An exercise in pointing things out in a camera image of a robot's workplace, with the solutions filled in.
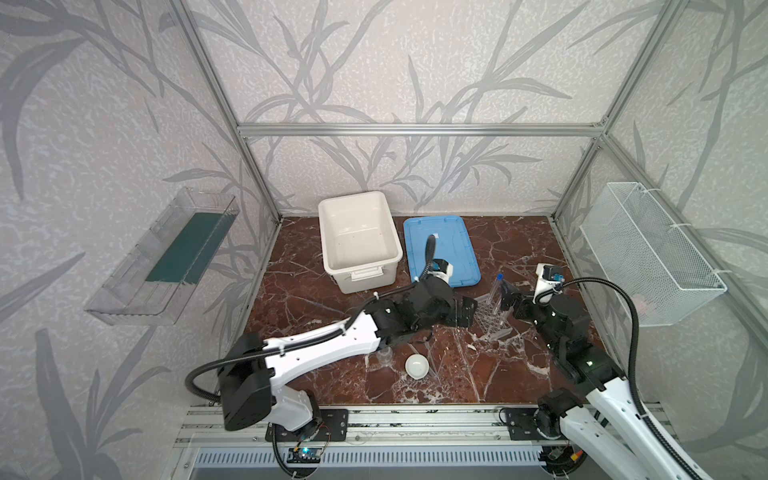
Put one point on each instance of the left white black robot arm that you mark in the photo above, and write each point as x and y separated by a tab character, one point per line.
251	383

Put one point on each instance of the white ceramic bowl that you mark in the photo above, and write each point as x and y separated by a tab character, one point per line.
417	366

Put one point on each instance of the pink object in basket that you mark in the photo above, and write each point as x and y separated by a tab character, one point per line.
641	304

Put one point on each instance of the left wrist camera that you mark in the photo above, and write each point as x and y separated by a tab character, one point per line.
440	269

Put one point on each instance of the clear small plastic beaker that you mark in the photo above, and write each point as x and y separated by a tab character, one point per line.
384	357

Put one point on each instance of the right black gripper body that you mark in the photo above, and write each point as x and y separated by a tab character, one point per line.
517	303

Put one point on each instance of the blue capped test tube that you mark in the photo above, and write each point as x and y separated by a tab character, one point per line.
496	293

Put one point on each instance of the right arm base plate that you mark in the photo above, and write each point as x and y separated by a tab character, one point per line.
523	423

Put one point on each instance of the green circuit board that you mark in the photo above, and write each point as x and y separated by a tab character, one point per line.
304	455

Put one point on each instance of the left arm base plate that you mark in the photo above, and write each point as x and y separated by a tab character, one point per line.
332	426

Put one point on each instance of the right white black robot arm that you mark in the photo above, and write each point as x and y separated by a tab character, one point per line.
606	419

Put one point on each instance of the glass stirring rod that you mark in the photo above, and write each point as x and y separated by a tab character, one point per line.
449	379

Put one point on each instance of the clear test tube rack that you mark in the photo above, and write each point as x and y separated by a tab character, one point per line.
490	323

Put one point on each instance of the blue plastic bin lid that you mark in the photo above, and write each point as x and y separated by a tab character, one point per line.
453	245

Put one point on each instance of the clear wall shelf green mat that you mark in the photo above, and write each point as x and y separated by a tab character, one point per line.
153	284

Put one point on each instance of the white plastic storage bin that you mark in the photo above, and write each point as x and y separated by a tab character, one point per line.
360	244

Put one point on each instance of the white wire mesh basket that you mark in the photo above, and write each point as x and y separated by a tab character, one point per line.
640	247

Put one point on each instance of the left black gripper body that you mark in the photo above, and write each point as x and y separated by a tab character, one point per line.
455	309

